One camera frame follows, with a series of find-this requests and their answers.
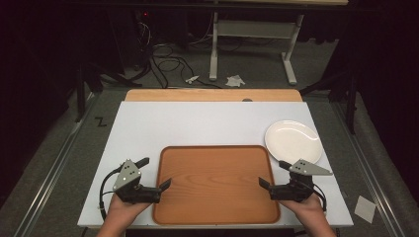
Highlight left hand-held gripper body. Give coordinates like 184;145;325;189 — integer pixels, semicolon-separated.
113;159;162;204

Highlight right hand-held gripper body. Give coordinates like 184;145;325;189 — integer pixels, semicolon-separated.
270;158;333;202

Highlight person's right hand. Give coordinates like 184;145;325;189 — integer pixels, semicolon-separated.
280;194;329;228

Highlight person's left hand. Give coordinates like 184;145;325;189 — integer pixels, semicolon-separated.
103;195;152;228

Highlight white plate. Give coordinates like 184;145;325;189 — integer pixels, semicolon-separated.
264;119;324;166

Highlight wooden tray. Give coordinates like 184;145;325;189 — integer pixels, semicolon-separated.
152;144;282;226

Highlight white board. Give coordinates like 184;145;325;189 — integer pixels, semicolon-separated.
77;101;354;229

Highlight white paper square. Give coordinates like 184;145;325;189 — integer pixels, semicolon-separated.
354;195;377;224

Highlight wooden table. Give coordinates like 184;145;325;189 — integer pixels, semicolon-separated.
124;88;303;103

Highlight black metal stand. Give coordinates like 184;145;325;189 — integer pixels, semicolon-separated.
73;61;143;123
298;70;361;135

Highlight crumpled white paper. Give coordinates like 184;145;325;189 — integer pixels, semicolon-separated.
225;74;246;88

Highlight dark computer tower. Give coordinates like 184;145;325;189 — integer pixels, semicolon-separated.
131;9;157;72

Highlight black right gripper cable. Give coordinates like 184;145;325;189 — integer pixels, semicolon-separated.
311;183;328;212

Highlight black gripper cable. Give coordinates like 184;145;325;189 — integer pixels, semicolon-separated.
99;167;124;221
311;183;328;212

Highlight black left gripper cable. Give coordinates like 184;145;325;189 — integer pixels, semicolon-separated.
99;167;124;221

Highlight metal floor rail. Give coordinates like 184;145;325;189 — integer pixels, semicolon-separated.
331;100;407;237
13;92;100;237

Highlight black floor cables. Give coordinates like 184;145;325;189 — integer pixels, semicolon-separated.
136;21;225;90

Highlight white metal desk frame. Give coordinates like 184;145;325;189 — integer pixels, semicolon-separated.
209;11;305;87

